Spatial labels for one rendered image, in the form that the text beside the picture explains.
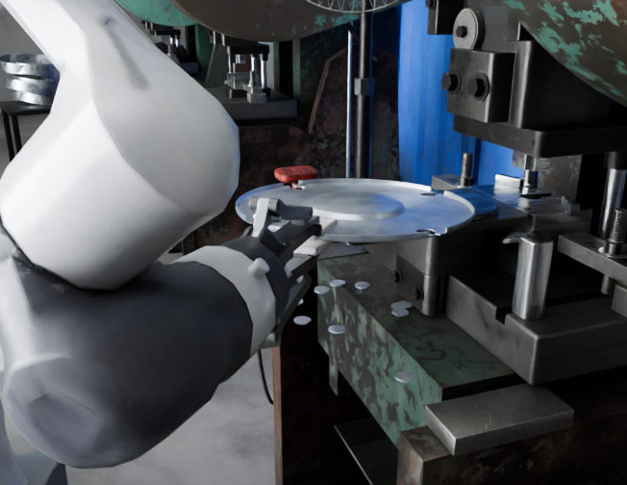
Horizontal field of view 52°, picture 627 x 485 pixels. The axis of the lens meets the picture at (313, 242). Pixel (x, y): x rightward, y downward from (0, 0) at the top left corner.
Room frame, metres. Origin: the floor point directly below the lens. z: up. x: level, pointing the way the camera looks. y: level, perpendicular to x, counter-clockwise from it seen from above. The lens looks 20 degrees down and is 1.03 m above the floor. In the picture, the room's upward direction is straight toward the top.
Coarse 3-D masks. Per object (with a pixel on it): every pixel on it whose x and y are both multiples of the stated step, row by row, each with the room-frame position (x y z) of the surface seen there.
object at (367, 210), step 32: (256, 192) 0.83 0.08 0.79; (288, 192) 0.83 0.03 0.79; (320, 192) 0.84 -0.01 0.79; (352, 192) 0.81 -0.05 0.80; (384, 192) 0.84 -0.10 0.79; (416, 192) 0.84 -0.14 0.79; (448, 192) 0.82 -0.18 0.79; (352, 224) 0.68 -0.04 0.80; (384, 224) 0.68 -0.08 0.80; (416, 224) 0.68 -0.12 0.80; (448, 224) 0.68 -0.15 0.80
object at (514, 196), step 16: (496, 192) 0.87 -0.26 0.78; (512, 192) 0.87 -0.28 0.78; (528, 192) 0.87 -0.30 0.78; (544, 192) 0.87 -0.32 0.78; (528, 208) 0.79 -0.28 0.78; (544, 208) 0.80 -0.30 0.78; (560, 208) 0.80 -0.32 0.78; (528, 224) 0.77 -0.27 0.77; (544, 224) 0.77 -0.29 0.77; (560, 224) 0.78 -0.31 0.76; (576, 224) 0.79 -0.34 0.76
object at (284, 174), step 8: (280, 168) 1.09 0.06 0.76; (288, 168) 1.09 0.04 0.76; (296, 168) 1.09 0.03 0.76; (304, 168) 1.09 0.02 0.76; (312, 168) 1.09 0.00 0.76; (280, 176) 1.06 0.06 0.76; (288, 176) 1.05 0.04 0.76; (296, 176) 1.05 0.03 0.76; (304, 176) 1.06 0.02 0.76; (312, 176) 1.06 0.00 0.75; (296, 184) 1.08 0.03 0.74
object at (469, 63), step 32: (480, 0) 0.85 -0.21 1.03; (480, 32) 0.84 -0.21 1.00; (480, 64) 0.79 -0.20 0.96; (512, 64) 0.78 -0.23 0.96; (544, 64) 0.76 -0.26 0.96; (448, 96) 0.85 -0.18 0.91; (480, 96) 0.78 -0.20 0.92; (512, 96) 0.77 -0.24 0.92; (544, 96) 0.76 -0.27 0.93; (576, 96) 0.78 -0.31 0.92
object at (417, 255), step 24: (456, 192) 0.85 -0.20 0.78; (480, 192) 0.87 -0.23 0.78; (480, 216) 0.75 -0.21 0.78; (504, 216) 0.76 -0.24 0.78; (432, 240) 0.75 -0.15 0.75; (456, 240) 0.76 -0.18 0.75; (480, 240) 0.77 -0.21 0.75; (408, 264) 0.80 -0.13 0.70; (432, 264) 0.75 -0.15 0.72; (456, 264) 0.76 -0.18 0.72; (408, 288) 0.79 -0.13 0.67; (432, 288) 0.75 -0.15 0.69; (432, 312) 0.75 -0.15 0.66
